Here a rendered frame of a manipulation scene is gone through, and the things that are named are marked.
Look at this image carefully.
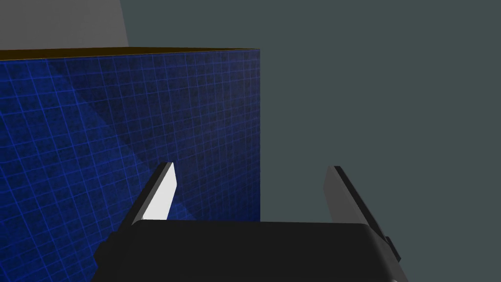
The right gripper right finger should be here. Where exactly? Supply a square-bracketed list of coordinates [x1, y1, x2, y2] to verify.
[323, 165, 388, 240]

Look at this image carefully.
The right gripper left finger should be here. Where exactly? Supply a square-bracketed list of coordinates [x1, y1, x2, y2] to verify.
[124, 162, 178, 227]

